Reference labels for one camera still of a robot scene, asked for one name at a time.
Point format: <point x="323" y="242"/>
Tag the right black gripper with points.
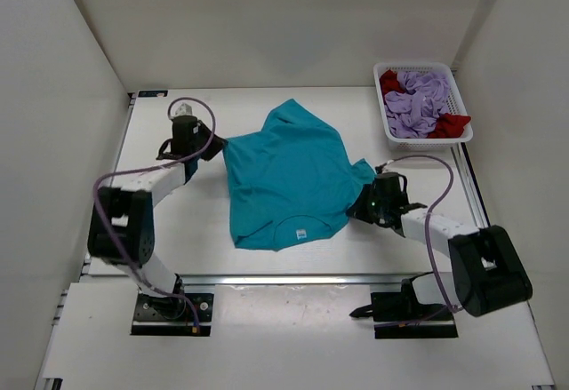
<point x="359" y="211"/>

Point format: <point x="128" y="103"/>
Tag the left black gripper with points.
<point x="217" y="144"/>

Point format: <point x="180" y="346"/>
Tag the teal t shirt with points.
<point x="291" y="182"/>

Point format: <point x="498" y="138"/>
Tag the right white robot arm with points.
<point x="486" y="273"/>

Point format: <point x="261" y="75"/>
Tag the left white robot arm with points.
<point x="122" y="230"/>

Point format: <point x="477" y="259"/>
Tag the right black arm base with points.
<point x="400" y="315"/>

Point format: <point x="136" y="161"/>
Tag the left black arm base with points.
<point x="165" y="317"/>

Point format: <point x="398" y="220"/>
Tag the dark label sticker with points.
<point x="152" y="93"/>

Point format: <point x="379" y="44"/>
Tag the lilac t shirt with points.
<point x="415" y="105"/>

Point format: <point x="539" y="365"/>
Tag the red t shirt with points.
<point x="449" y="125"/>

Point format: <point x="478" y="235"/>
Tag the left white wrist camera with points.
<point x="183" y="109"/>

